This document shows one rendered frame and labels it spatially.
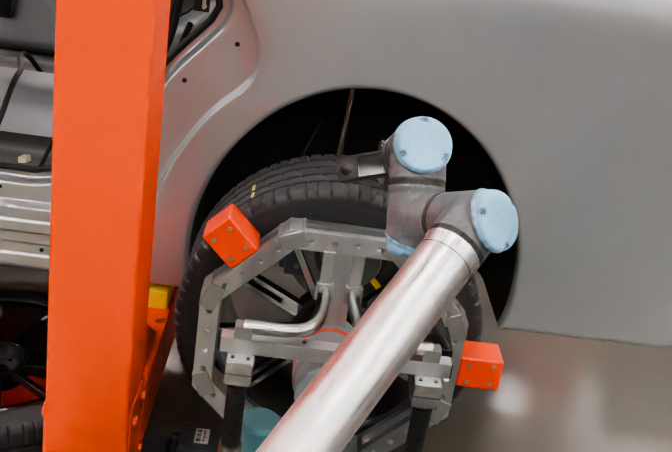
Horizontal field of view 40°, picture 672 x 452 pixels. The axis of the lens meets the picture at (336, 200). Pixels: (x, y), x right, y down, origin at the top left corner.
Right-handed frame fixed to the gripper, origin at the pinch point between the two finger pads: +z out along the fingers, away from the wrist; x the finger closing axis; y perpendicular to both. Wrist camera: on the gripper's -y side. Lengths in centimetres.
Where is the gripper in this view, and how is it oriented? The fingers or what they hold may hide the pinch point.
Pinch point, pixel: (378, 170)
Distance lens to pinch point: 176.8
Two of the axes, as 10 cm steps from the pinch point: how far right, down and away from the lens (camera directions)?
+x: -0.8, -9.9, 0.8
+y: 9.9, -0.7, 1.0
